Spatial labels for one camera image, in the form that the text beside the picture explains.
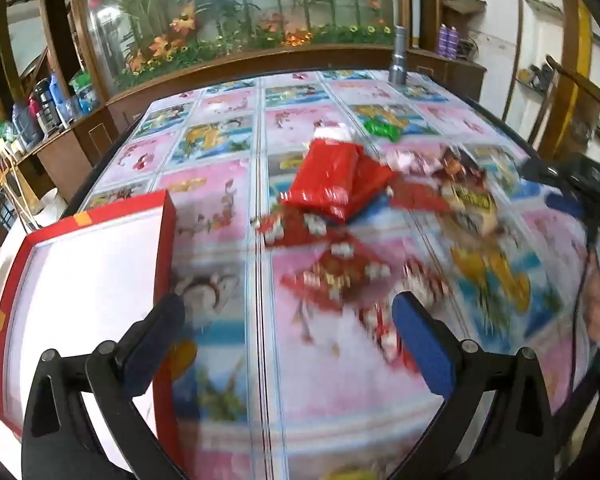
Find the green snack packet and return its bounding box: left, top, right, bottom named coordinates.
left=364, top=114, right=407, bottom=142

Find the wooden chair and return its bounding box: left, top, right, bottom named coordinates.
left=527, top=54, right=600, bottom=161

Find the blue plastic bottle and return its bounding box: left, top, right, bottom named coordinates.
left=47, top=74, right=74, bottom=126

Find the glass panel with artificial flowers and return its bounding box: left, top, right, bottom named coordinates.
left=72, top=0, right=412, bottom=97

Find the printed fruit tablecloth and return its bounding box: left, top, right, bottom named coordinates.
left=77, top=69, right=598, bottom=480

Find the black cable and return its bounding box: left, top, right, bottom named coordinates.
left=567, top=227, right=600, bottom=413

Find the red cardboard box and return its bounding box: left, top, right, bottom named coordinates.
left=0, top=190, right=177, bottom=441

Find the person's right hand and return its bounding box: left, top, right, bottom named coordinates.
left=584, top=275, right=600, bottom=358

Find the coil of wires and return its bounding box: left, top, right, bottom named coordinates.
left=457, top=35, right=482, bottom=62

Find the brown yellow snack packet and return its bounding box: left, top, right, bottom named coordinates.
left=432, top=152, right=501, bottom=237

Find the pair of shoes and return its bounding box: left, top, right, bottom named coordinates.
left=516, top=62, right=557, bottom=94

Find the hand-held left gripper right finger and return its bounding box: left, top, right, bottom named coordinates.
left=391, top=291, right=576, bottom=480

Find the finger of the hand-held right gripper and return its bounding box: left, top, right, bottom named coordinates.
left=546, top=191, right=590, bottom=222

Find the large red snack packet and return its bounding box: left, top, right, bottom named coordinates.
left=282, top=137, right=366, bottom=224

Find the grey metal flashlight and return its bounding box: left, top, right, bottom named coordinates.
left=389, top=25, right=411, bottom=85

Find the dark thermos flask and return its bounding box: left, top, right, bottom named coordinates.
left=32, top=80, right=56, bottom=132

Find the pile of small red packets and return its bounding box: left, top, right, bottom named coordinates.
left=257, top=205, right=453, bottom=366

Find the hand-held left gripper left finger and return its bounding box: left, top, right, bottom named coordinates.
left=22, top=292, right=187, bottom=480

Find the green packet on shelf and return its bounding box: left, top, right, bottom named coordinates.
left=70, top=71, right=99, bottom=112

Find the white bucket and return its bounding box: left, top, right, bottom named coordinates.
left=31, top=187, right=76, bottom=227

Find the pink white snack packet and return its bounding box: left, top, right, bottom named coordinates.
left=312, top=121, right=357, bottom=144

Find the wooden display cabinet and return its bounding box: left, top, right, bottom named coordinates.
left=0, top=0, right=488, bottom=201

